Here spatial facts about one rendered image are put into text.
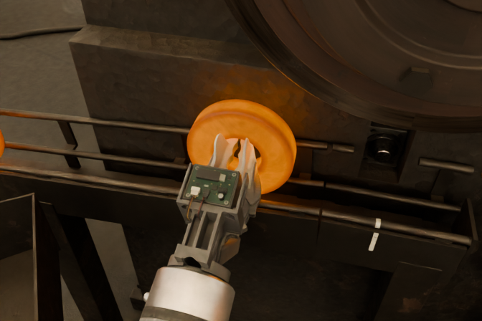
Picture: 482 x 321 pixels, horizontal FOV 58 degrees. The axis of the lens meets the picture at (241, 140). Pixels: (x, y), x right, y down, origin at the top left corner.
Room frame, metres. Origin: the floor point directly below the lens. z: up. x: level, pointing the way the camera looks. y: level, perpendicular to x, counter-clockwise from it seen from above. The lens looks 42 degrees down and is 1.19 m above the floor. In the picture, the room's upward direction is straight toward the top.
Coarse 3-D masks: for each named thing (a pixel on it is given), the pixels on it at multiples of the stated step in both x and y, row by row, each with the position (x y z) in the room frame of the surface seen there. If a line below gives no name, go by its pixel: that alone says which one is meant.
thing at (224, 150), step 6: (216, 138) 0.41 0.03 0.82; (222, 138) 0.43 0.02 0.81; (234, 138) 0.45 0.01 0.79; (216, 144) 0.41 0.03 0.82; (222, 144) 0.42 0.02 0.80; (228, 144) 0.44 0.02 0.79; (234, 144) 0.44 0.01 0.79; (216, 150) 0.40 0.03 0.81; (222, 150) 0.42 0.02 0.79; (228, 150) 0.43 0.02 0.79; (234, 150) 0.44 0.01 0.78; (216, 156) 0.40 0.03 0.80; (222, 156) 0.42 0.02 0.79; (228, 156) 0.42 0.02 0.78; (216, 162) 0.40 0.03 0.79; (222, 162) 0.41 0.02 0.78; (228, 162) 0.42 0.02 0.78
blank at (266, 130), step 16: (208, 112) 0.46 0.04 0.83; (224, 112) 0.45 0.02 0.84; (240, 112) 0.44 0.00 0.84; (256, 112) 0.45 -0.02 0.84; (272, 112) 0.46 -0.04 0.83; (192, 128) 0.46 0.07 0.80; (208, 128) 0.45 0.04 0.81; (224, 128) 0.45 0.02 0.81; (240, 128) 0.44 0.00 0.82; (256, 128) 0.44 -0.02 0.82; (272, 128) 0.43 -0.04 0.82; (288, 128) 0.45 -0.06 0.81; (192, 144) 0.46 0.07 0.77; (208, 144) 0.45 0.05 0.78; (256, 144) 0.43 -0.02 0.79; (272, 144) 0.43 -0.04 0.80; (288, 144) 0.43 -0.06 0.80; (192, 160) 0.46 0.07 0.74; (208, 160) 0.45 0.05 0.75; (256, 160) 0.46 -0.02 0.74; (272, 160) 0.43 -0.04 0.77; (288, 160) 0.42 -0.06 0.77; (272, 176) 0.43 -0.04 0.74; (288, 176) 0.42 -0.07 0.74
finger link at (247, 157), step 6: (246, 138) 0.41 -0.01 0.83; (240, 144) 0.44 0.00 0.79; (246, 144) 0.40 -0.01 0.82; (240, 150) 0.43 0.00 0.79; (246, 150) 0.40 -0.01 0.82; (252, 150) 0.43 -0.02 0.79; (240, 156) 0.42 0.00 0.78; (246, 156) 0.40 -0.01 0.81; (252, 156) 0.42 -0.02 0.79; (240, 162) 0.41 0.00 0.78; (246, 162) 0.40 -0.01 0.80; (252, 162) 0.41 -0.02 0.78; (240, 168) 0.40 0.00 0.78; (246, 168) 0.40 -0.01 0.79; (252, 168) 0.40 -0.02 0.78
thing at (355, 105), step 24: (240, 0) 0.41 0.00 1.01; (240, 24) 0.41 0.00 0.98; (264, 24) 0.40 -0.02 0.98; (264, 48) 0.40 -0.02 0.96; (288, 72) 0.40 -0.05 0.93; (312, 72) 0.39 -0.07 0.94; (336, 96) 0.38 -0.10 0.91; (384, 120) 0.37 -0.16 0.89; (408, 120) 0.36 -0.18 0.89; (432, 120) 0.36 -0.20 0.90; (456, 120) 0.35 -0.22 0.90; (480, 120) 0.35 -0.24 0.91
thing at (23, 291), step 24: (0, 216) 0.39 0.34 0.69; (24, 216) 0.40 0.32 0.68; (0, 240) 0.39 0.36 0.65; (24, 240) 0.40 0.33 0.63; (48, 240) 0.38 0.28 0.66; (0, 264) 0.37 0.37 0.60; (24, 264) 0.37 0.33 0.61; (48, 264) 0.33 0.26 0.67; (0, 288) 0.33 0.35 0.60; (24, 288) 0.33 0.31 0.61; (48, 288) 0.29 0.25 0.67; (0, 312) 0.30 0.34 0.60; (24, 312) 0.29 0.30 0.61; (48, 312) 0.26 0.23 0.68
